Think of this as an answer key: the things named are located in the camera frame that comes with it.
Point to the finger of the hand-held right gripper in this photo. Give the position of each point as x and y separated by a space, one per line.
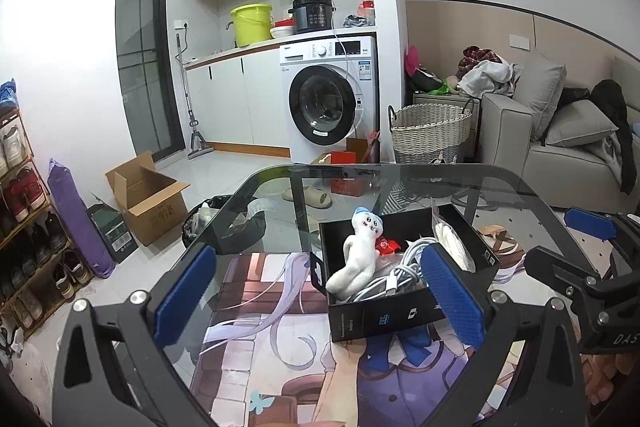
560 268
590 223

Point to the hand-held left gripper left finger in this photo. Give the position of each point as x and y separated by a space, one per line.
182 297

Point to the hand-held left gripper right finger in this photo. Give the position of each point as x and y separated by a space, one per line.
452 297

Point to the white printed packet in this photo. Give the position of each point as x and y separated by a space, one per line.
452 242

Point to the black cardboard box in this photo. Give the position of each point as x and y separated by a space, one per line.
380 317

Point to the red and white packet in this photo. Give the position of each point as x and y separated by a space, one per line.
387 247

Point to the person's right hand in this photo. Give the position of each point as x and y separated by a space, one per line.
612 379

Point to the black trash bag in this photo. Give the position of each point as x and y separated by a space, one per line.
240 232

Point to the dark green box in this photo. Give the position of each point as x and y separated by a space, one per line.
117 234

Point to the small grey cushion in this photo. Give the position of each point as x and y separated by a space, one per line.
580 124

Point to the white plush toy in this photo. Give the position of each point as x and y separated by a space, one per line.
357 257

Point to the striped cloth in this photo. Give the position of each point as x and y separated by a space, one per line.
405 199

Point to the black jacket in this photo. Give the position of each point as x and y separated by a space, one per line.
615 117

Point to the printed desk mat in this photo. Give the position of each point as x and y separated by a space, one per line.
280 357

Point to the grey sofa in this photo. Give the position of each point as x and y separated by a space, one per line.
505 142

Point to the purple rolled mat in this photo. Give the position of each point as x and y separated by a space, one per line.
80 222

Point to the large grey cushion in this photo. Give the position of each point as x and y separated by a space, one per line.
540 92

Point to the grey mop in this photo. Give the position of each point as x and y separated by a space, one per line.
197 142

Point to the beige slipper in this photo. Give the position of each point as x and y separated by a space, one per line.
310 198

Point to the wooden shoe rack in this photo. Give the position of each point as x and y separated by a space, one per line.
30 232

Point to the wicker laundry basket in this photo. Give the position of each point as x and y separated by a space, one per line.
430 132

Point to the small brown cardboard box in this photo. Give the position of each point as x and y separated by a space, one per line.
371 147

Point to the red box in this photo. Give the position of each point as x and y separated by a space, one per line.
350 157

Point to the pile of clothes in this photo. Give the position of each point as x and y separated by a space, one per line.
487 74

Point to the white lower cabinets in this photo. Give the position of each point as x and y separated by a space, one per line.
235 102

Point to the black and green bag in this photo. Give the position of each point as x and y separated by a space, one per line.
427 82

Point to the pink cloth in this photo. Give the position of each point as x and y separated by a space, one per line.
412 59

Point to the dark glass door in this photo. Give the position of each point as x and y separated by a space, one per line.
145 57

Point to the white washing machine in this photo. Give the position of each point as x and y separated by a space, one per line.
295 69

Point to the yellow-green bucket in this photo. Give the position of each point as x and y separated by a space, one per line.
252 27

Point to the red and white bowl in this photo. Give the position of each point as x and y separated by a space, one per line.
282 29

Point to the grey cloth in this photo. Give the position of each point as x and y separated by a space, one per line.
357 22

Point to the red bottle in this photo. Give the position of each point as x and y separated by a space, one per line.
366 9

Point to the black pressure cooker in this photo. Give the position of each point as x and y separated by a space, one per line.
312 14

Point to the white wall socket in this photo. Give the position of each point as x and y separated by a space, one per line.
520 42
180 26

